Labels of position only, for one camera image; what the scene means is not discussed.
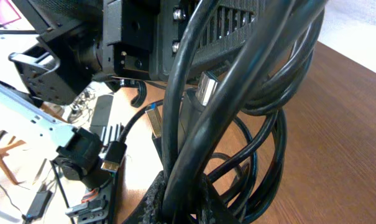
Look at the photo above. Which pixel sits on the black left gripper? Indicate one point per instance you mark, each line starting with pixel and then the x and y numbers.
pixel 129 35

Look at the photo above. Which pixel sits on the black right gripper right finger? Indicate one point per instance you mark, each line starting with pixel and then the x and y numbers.
pixel 210 209

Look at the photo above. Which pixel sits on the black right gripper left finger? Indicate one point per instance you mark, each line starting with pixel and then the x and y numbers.
pixel 149 208

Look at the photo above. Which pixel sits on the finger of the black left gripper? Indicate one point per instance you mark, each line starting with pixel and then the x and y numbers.
pixel 223 36

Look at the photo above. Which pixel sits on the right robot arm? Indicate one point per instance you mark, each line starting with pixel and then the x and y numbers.
pixel 50 135

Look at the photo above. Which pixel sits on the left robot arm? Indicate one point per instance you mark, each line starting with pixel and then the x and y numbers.
pixel 68 51

